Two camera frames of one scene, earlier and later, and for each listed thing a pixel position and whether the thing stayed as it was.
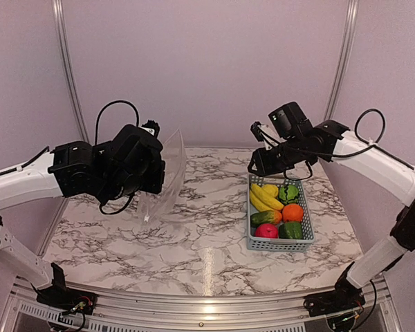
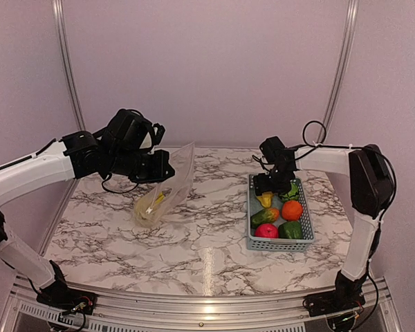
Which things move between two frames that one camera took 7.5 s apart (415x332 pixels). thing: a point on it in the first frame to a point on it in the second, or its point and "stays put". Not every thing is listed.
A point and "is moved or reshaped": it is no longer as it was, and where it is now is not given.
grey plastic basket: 281,245 stays put
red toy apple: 267,230 stays put
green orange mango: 266,216 stays put
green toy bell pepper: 290,230 stays put
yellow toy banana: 262,201 to 158,200
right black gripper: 265,167 to 261,186
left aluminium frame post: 69,72 stays put
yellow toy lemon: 271,189 is moved or reshaped
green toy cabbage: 288,195 stays put
